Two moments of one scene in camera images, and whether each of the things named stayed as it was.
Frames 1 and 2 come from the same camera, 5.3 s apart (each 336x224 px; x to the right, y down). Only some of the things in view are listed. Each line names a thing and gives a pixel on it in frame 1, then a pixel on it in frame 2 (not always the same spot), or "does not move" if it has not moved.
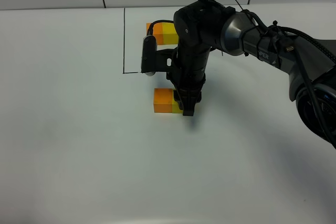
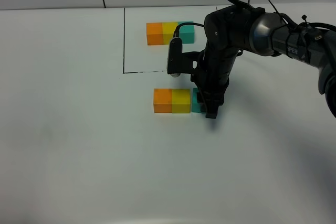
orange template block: [157, 31] does not move
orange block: [163, 102] does not move
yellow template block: [170, 34] does not move
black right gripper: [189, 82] → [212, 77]
